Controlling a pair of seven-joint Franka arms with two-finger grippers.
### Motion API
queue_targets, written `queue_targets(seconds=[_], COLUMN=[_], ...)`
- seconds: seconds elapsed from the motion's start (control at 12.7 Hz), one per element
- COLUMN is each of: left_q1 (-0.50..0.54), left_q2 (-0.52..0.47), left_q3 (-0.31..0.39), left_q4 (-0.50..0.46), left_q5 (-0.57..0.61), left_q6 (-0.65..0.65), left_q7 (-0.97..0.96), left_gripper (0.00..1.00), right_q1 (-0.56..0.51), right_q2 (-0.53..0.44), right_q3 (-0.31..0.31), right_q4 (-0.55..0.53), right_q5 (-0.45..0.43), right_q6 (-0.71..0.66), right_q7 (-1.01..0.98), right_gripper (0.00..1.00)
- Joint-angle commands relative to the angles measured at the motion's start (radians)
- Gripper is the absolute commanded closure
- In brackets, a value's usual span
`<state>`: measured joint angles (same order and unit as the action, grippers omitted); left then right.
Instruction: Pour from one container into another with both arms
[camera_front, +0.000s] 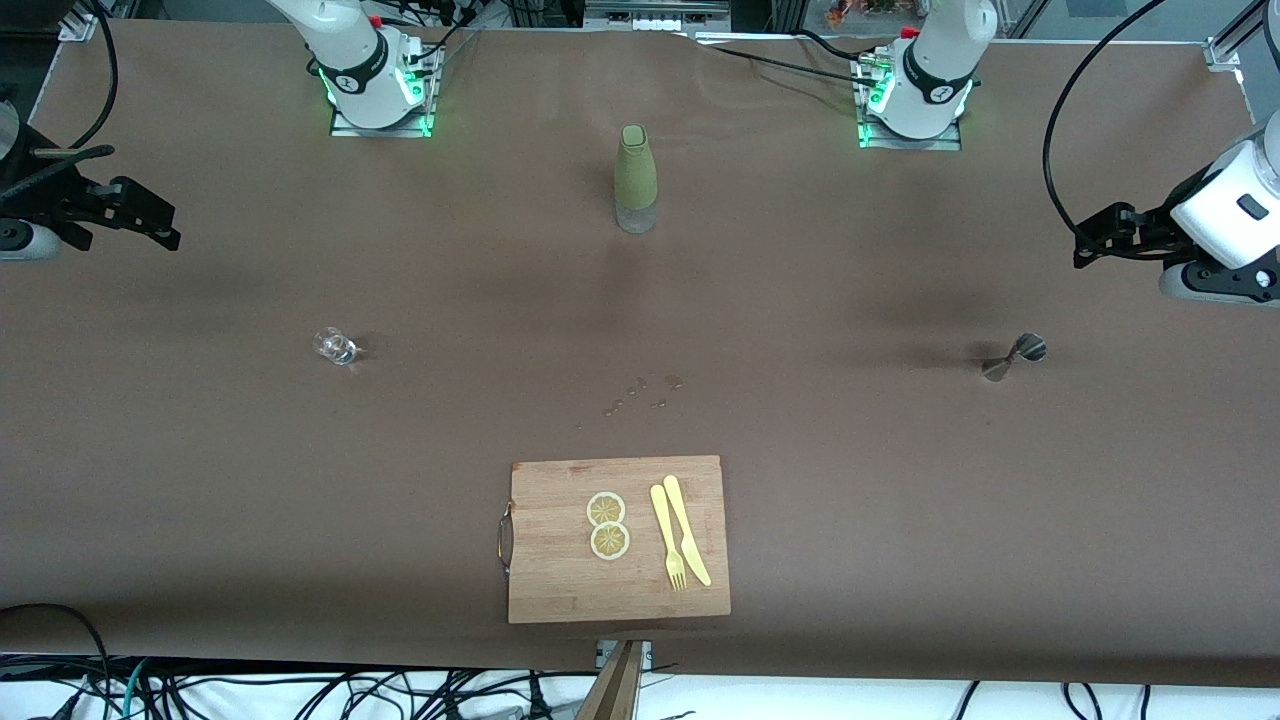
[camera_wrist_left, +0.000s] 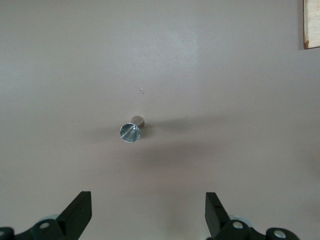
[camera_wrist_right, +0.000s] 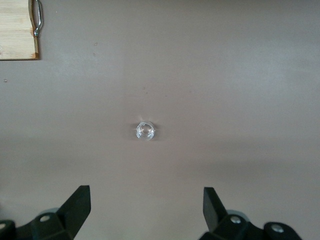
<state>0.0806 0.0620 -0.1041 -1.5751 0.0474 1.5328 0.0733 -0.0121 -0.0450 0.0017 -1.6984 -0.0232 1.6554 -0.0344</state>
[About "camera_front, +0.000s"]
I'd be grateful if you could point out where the steel double jigger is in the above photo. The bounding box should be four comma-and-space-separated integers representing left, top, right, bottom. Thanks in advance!
981, 333, 1048, 383

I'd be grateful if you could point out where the brown table cover sheet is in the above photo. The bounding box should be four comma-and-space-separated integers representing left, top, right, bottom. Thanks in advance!
0, 18, 1280, 687

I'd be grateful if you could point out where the orange item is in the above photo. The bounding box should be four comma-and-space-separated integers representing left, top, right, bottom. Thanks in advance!
828, 0, 903, 27

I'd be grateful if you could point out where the green sleeved glass bottle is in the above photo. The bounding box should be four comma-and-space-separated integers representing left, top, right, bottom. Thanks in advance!
614, 124, 659, 235

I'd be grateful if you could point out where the yellow plastic knife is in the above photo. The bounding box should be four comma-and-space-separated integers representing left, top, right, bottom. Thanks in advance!
663, 475, 713, 587

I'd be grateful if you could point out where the grey device with white sockets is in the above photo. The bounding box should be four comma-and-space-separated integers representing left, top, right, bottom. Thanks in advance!
585, 0, 731, 32

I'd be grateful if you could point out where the yellow plastic fork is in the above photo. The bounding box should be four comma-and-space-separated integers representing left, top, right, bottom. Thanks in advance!
650, 484, 688, 592

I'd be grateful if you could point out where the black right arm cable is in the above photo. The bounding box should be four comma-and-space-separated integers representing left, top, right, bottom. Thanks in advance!
70, 0, 119, 151

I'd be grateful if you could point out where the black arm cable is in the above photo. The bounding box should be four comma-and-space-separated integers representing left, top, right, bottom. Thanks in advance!
70, 0, 119, 151
1043, 0, 1280, 241

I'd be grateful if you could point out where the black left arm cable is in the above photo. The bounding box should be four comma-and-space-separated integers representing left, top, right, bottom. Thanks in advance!
1043, 0, 1280, 241

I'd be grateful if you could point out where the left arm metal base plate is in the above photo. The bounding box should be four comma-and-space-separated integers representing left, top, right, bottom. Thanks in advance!
857, 55, 963, 151

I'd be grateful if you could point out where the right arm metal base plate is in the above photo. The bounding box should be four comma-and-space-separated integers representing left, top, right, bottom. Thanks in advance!
330, 45, 437, 138

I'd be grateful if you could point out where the black cable on table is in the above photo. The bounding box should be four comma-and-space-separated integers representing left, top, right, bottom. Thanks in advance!
690, 28, 873, 87

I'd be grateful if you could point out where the black looped floor cable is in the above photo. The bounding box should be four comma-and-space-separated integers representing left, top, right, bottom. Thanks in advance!
0, 603, 113, 720

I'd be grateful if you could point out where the teal cable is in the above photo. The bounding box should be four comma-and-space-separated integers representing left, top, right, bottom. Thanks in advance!
120, 658, 153, 720

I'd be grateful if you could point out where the wooden post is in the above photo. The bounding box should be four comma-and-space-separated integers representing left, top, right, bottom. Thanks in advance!
578, 640, 643, 720

